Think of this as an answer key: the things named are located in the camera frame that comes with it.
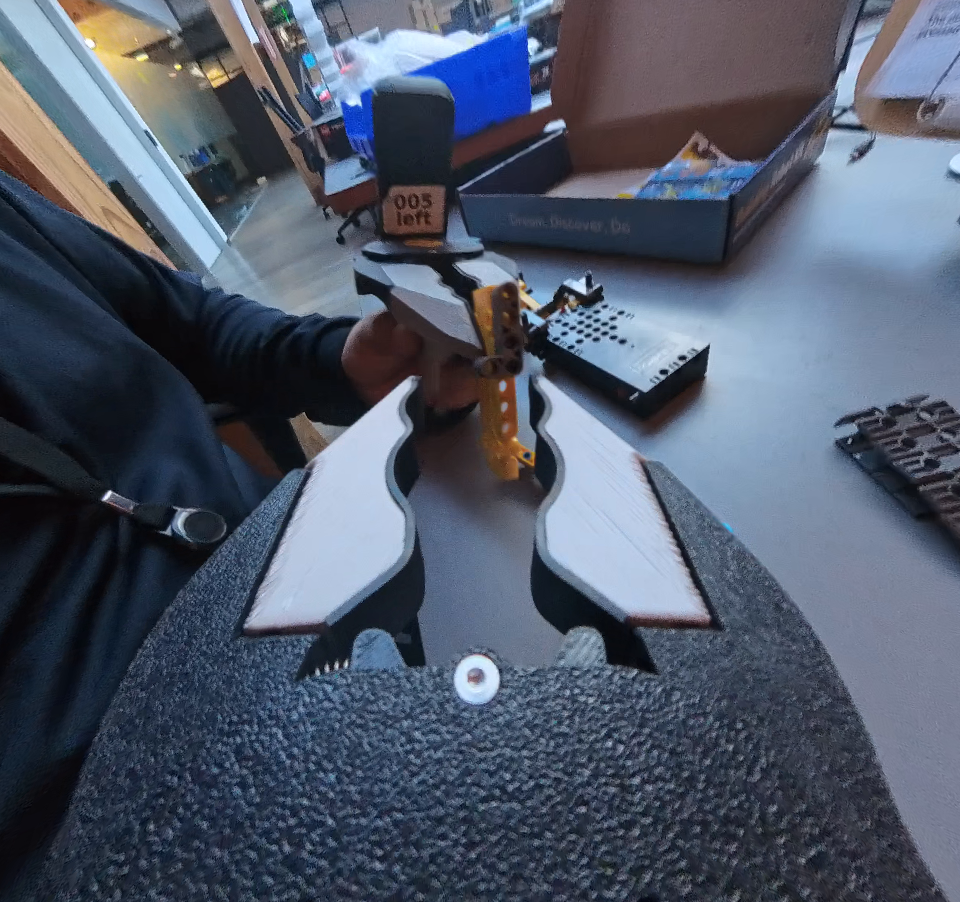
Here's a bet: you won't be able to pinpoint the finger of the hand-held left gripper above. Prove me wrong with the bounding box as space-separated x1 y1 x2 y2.
453 259 524 295
384 266 486 354

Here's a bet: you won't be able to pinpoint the black lanyard clip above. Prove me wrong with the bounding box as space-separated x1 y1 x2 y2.
0 416 230 552

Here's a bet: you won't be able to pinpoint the printed booklets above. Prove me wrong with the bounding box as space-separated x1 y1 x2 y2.
617 130 768 203

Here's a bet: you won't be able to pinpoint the instruction sheet stand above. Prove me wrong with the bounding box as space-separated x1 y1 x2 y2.
853 0 960 143

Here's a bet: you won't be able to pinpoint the yellow beam grey panel assembly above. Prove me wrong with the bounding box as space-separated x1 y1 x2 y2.
471 283 541 483

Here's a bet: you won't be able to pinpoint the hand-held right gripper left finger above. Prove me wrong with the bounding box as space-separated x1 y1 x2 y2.
241 375 426 634

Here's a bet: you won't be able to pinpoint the person's dark clothing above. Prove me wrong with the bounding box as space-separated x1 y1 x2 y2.
0 169 335 902

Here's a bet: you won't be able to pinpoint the black angled toy beam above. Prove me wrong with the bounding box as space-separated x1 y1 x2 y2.
474 281 525 380

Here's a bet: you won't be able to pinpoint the grey desk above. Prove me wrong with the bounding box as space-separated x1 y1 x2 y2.
300 114 960 895

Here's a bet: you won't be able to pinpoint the black toy track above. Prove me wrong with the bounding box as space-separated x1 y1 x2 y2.
834 392 960 542

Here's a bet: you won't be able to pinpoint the person's left hand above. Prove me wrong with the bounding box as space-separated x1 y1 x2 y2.
341 311 485 411

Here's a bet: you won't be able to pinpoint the black toy battery box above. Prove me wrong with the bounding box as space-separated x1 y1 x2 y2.
540 298 712 419

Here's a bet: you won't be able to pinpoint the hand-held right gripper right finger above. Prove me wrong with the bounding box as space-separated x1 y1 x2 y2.
528 374 714 630

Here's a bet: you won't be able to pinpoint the blue plastic crate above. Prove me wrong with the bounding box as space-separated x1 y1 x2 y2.
339 24 535 158

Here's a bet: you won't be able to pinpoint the person's left forearm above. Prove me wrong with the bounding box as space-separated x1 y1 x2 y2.
180 272 369 426

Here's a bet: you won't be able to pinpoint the wooden post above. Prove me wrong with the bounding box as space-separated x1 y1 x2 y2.
172 0 329 192

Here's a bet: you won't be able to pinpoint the blue cardboard box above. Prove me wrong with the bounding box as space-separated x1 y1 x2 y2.
456 0 884 267

